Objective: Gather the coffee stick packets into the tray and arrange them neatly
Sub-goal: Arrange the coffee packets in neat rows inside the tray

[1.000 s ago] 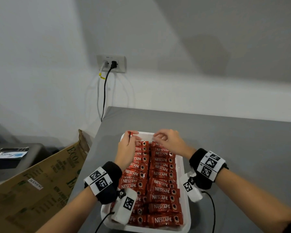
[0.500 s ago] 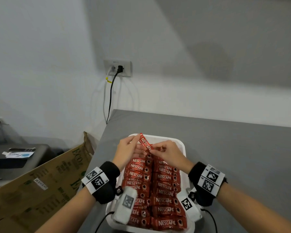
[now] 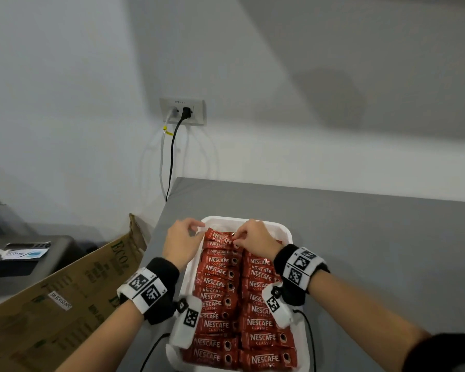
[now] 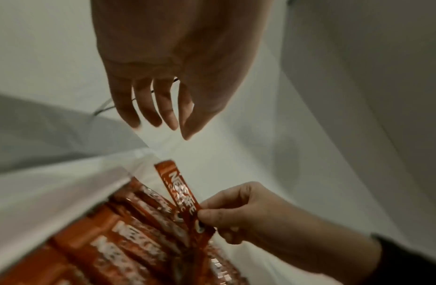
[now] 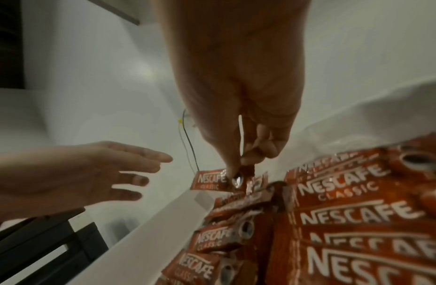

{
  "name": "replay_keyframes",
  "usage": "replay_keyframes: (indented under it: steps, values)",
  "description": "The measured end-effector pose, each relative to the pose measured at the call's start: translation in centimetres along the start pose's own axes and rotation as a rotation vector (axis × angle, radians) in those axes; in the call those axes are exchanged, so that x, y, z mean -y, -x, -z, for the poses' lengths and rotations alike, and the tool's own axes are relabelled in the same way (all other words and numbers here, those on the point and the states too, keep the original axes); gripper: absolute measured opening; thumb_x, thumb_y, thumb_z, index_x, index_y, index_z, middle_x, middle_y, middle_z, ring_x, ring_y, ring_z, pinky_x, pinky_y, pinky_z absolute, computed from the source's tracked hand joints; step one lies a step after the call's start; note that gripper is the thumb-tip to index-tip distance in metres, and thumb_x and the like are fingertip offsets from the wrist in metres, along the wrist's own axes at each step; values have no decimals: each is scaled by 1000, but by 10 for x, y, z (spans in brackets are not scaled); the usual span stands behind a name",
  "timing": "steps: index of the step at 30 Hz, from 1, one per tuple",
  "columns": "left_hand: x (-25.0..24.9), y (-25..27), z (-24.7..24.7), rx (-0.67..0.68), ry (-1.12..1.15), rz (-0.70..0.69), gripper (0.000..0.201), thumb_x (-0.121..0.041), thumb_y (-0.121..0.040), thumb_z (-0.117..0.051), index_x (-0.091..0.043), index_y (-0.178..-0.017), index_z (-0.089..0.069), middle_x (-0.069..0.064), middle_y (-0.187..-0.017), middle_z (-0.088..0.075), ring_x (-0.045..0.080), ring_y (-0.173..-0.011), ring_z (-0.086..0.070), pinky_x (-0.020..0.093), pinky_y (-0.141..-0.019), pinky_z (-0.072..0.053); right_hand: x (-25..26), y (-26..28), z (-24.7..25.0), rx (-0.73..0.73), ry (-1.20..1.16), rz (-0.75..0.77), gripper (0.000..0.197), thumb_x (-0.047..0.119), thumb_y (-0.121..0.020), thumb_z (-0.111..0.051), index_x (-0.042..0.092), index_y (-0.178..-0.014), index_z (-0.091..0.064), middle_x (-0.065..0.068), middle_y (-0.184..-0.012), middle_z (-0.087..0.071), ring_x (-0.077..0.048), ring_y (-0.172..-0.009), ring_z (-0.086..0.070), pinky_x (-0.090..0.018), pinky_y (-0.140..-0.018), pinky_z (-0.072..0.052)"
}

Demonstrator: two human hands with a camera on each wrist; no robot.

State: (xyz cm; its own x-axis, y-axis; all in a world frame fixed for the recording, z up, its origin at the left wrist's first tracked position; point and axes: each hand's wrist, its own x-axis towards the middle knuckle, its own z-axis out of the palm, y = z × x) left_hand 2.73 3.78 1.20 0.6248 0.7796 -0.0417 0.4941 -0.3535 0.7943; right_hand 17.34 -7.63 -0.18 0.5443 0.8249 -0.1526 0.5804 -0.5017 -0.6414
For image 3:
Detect person's left hand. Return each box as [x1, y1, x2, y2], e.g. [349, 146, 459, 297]
[162, 218, 206, 272]

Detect person's right hand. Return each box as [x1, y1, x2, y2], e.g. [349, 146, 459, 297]
[231, 219, 286, 263]

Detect white plastic tray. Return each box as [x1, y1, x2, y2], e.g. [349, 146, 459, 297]
[165, 215, 312, 372]

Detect pile of red Nescafe sachets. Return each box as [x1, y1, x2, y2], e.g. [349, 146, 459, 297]
[182, 238, 298, 371]

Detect person's right forearm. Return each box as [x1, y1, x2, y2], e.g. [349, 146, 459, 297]
[308, 271, 431, 372]

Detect person's left forearm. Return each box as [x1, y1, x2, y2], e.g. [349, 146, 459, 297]
[56, 300, 145, 372]

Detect black right wristband with markers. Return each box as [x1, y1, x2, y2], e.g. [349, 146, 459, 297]
[273, 243, 331, 306]

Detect black wristband with markers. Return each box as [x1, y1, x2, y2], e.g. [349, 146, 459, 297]
[273, 243, 331, 306]
[116, 257, 180, 326]

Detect black left wristband with markers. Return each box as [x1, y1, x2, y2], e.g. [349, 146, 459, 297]
[116, 257, 180, 326]

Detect flat black device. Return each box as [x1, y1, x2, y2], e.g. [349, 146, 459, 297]
[4, 241, 52, 249]

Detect dark grey printer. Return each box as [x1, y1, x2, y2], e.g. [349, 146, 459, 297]
[0, 235, 78, 311]

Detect brown cardboard box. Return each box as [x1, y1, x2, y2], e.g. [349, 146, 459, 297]
[0, 213, 148, 372]

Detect white and blue packet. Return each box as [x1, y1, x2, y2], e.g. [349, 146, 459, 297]
[0, 247, 49, 260]

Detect black shirt sleeve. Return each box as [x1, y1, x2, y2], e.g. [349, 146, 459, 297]
[402, 333, 465, 372]

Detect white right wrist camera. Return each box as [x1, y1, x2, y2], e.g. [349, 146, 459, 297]
[261, 282, 304, 330]

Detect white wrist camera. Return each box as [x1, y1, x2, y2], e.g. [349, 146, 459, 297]
[168, 294, 203, 350]
[261, 282, 304, 330]

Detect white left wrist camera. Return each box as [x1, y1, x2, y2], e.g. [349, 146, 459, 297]
[168, 294, 203, 350]

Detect black power cable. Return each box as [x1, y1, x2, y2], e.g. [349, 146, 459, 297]
[165, 118, 185, 202]

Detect white power cable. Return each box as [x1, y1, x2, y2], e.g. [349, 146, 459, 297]
[159, 108, 177, 200]

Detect black right camera cable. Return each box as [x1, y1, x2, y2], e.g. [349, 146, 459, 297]
[294, 309, 318, 372]

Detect black camera cable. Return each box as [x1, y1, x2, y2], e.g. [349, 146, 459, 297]
[139, 333, 171, 372]
[294, 309, 318, 372]

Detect black left camera cable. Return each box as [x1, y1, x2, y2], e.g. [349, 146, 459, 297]
[139, 333, 171, 372]

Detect grey wall socket plate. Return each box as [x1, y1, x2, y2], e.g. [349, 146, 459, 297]
[159, 97, 207, 127]

